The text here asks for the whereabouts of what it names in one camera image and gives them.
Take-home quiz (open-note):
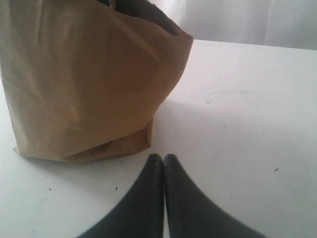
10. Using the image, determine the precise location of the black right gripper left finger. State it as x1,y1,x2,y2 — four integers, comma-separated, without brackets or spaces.
80,154,164,238

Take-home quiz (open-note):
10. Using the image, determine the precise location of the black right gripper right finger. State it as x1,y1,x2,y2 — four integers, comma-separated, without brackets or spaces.
163,154,265,238

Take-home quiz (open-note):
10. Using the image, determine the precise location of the brown paper bag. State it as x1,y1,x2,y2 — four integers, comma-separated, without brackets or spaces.
0,0,193,162

